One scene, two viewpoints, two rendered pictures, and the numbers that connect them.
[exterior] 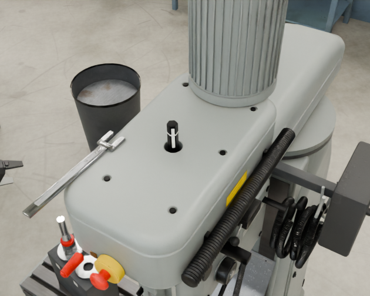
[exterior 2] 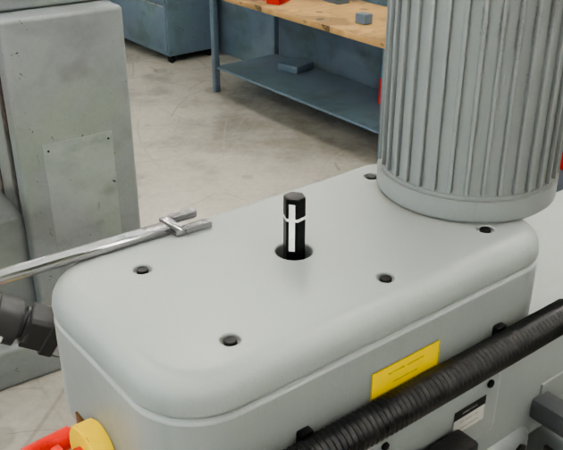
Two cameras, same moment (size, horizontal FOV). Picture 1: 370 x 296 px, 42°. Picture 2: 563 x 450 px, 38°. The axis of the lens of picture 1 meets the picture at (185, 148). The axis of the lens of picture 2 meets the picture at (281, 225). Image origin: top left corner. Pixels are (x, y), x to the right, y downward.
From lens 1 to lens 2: 0.33 m
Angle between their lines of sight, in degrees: 23
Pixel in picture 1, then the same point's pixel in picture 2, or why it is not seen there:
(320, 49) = not seen: outside the picture
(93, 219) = (79, 325)
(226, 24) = (441, 32)
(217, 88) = (416, 173)
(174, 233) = (211, 377)
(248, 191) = (429, 380)
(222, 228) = (341, 429)
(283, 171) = (557, 416)
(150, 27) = not seen: hidden behind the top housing
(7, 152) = not seen: hidden behind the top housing
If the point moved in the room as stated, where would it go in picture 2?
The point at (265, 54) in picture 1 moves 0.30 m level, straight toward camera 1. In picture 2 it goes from (518, 112) to (392, 235)
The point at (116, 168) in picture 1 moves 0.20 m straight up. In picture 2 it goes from (169, 259) to (155, 54)
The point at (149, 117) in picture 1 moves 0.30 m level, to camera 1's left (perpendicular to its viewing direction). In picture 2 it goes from (275, 206) to (39, 170)
